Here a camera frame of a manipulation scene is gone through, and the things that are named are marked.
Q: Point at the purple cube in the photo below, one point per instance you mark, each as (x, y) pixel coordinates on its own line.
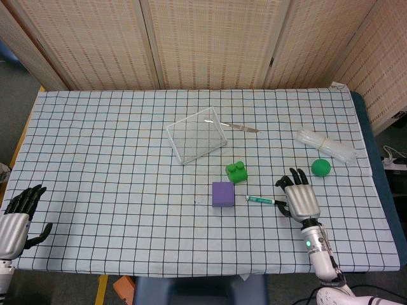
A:
(223, 194)

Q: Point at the blue checkered tablecloth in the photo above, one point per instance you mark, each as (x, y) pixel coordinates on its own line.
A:
(111, 190)

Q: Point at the green toy building brick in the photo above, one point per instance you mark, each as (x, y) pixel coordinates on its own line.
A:
(237, 173)

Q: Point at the white power strip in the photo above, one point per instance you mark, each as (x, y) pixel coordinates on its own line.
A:
(392, 160)

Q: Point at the wooden folding screen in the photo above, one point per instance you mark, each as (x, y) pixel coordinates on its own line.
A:
(206, 41)

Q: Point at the bundle of clear sticks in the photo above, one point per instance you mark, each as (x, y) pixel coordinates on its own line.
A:
(337, 151)

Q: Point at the tan rubber band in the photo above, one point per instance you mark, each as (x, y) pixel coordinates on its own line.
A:
(321, 143)

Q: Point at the green ball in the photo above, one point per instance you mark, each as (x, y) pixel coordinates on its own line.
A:
(321, 167)

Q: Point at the orange box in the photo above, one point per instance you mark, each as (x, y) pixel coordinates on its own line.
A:
(123, 286)

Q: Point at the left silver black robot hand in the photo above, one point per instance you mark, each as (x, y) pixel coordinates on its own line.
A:
(11, 228)

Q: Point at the dark blue chair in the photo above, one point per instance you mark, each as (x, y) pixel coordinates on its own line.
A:
(197, 290)

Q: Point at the clear plastic box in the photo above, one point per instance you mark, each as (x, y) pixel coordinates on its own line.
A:
(178, 139)

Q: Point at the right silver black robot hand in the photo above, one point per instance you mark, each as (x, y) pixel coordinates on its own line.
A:
(302, 200)

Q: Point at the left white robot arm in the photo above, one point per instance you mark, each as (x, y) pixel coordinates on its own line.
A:
(4, 276)

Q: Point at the metal scalpel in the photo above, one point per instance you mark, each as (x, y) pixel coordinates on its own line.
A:
(241, 127)

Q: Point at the teal pen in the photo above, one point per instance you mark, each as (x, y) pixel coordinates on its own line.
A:
(262, 200)

